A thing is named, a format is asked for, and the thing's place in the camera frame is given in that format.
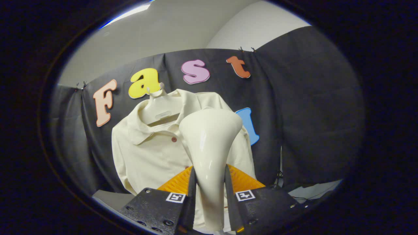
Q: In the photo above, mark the black backdrop cloth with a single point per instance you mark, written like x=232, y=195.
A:
x=310, y=114

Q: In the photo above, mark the grey-topped drawer cabinet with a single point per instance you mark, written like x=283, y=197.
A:
x=111, y=197

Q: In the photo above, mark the cream button-up shirt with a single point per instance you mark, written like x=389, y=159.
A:
x=147, y=156

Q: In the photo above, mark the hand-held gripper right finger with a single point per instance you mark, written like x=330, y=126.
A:
x=230, y=202

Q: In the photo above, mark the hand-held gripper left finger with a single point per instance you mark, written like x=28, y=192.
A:
x=191, y=202

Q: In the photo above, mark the cream garment steamer head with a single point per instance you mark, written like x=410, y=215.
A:
x=209, y=147

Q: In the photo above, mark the thin metal pole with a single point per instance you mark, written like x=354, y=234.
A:
x=281, y=163

